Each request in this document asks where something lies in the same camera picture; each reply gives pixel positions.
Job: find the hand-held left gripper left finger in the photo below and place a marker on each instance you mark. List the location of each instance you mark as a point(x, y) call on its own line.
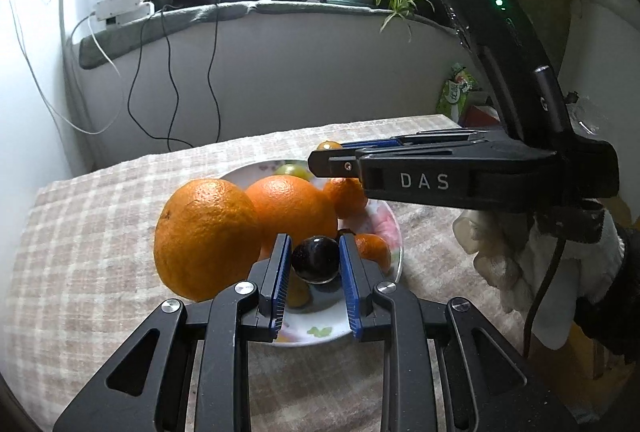
point(280, 282)

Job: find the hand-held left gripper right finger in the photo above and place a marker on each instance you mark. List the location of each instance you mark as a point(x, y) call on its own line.
point(350, 284)

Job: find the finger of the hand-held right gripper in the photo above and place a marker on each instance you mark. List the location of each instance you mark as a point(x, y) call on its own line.
point(380, 142)
point(500, 177)

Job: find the small kumquat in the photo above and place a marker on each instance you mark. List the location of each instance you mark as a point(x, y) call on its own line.
point(328, 145)

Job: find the floral white plate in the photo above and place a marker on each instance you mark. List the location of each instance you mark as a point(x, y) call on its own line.
point(320, 327)

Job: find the small mandarin with stem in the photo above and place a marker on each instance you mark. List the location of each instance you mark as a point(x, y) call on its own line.
point(345, 197)

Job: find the large orange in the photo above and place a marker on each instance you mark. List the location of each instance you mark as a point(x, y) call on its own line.
point(205, 237)
point(295, 207)

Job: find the green grape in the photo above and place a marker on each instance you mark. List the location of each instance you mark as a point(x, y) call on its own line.
point(292, 171)

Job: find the person's right hand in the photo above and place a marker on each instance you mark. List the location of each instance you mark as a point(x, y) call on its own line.
point(510, 262)

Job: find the red cardboard box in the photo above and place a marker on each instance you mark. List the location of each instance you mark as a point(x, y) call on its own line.
point(480, 115)

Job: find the green printed bag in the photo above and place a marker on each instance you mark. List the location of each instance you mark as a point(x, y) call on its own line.
point(455, 94)

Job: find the beige plaid tablecloth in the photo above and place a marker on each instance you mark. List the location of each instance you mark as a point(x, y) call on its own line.
point(100, 237)

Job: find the white power adapter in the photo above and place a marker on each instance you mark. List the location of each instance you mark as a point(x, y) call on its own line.
point(144, 10)

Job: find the white power strip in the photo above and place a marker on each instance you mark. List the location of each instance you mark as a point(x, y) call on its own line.
point(117, 5)

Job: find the white cabinet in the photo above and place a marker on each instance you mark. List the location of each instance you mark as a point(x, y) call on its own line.
point(30, 86)

